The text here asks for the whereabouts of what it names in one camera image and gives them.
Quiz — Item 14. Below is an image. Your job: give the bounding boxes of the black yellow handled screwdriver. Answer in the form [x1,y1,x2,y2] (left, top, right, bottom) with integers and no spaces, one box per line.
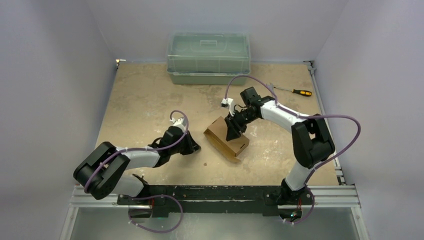
[273,86,313,97]

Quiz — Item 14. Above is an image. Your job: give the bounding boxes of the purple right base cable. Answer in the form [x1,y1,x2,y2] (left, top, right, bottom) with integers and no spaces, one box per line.
[282,188,316,226]

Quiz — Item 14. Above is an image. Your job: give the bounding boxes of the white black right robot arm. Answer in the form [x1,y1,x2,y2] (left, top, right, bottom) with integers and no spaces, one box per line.
[221,87,335,204]

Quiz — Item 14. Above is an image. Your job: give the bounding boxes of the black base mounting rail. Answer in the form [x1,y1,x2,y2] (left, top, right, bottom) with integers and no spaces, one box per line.
[117,185,314,221]

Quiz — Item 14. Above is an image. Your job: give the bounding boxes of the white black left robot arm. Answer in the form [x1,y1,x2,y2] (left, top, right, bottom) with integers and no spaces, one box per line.
[73,126,201,205]

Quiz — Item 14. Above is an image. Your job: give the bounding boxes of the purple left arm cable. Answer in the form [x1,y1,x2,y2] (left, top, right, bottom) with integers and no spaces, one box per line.
[83,110,190,195]

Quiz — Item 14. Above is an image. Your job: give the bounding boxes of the aluminium frame extrusion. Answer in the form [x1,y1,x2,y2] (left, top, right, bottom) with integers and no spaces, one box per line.
[70,185,360,208]

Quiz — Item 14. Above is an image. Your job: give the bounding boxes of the green clear-lid plastic toolbox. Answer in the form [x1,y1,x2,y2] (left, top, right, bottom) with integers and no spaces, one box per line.
[166,32,251,85]

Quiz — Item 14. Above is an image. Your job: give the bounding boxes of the brown cardboard box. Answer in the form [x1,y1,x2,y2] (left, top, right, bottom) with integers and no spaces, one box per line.
[203,116,250,164]

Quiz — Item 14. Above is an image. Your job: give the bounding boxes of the silver open-end wrench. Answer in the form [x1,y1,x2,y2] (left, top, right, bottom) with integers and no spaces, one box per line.
[266,83,275,93]

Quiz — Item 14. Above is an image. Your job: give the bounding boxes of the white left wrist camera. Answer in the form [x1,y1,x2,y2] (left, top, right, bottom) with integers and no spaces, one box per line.
[170,116,188,132]

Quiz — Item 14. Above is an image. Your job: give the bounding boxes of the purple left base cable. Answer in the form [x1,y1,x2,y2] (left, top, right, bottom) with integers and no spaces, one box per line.
[127,194,184,234]

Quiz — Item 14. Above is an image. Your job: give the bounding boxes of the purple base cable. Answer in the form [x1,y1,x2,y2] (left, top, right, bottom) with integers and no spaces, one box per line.
[282,188,316,226]
[127,194,184,234]

